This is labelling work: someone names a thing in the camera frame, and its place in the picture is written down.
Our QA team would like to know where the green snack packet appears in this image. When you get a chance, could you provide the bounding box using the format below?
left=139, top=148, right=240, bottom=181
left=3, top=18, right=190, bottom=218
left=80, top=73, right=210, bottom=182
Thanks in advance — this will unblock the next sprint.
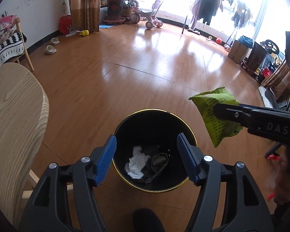
left=188, top=86, right=244, bottom=148

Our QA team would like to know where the white tissue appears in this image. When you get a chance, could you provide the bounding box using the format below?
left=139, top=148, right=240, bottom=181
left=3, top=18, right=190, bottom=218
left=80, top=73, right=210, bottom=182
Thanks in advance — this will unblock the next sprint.
left=125, top=146, right=151, bottom=180

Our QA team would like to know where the black gold trash bin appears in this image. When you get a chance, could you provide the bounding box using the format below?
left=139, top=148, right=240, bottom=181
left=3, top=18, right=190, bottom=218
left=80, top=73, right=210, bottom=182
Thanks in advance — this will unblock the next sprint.
left=113, top=109, right=197, bottom=193

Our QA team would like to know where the person's right hand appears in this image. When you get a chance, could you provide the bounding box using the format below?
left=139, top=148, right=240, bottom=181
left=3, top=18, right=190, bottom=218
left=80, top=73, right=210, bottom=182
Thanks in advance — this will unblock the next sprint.
left=273, top=151, right=290, bottom=206

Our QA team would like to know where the cardboard box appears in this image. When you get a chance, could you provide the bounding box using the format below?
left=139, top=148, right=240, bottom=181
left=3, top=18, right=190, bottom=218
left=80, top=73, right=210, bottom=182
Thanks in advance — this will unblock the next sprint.
left=227, top=40, right=249, bottom=64

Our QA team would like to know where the clothes drying rack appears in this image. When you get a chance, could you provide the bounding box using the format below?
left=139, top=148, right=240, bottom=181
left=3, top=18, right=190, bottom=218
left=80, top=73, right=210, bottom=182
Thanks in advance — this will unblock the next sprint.
left=184, top=0, right=262, bottom=44

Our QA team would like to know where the beige slipper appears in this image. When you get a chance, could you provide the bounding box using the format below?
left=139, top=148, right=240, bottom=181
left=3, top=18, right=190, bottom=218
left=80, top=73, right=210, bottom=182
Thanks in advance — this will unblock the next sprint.
left=44, top=45, right=57, bottom=55
left=49, top=38, right=60, bottom=46

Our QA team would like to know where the black white striped blanket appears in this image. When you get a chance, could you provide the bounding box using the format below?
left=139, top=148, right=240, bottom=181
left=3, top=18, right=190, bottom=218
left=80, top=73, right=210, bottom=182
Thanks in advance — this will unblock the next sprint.
left=0, top=31, right=27, bottom=67

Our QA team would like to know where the yellow toy on floor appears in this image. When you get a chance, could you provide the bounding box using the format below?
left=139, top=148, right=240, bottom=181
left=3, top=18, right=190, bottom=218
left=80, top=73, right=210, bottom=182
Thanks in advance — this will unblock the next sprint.
left=79, top=30, right=90, bottom=37

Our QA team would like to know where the pink kids tricycle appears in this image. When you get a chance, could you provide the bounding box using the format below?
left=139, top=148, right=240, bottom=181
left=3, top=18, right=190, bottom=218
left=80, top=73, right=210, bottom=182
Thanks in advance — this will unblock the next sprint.
left=128, top=0, right=164, bottom=30

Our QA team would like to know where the pink cartoon pillow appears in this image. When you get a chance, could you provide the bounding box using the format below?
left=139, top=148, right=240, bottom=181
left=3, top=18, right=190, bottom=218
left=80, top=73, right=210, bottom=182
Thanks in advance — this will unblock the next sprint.
left=0, top=15, right=17, bottom=45

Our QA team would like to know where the red bag on floor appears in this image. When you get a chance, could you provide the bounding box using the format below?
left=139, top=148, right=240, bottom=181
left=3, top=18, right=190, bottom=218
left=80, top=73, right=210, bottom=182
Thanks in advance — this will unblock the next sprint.
left=59, top=15, right=72, bottom=35

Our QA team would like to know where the orange brown curtain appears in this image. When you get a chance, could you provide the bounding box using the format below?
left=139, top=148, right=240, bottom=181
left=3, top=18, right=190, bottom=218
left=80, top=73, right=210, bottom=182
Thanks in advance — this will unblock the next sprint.
left=69, top=0, right=101, bottom=32

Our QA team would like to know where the wooden sofa frame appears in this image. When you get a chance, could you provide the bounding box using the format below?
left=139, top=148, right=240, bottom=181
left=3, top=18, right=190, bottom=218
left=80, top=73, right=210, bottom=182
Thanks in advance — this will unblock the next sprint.
left=4, top=16, right=35, bottom=72

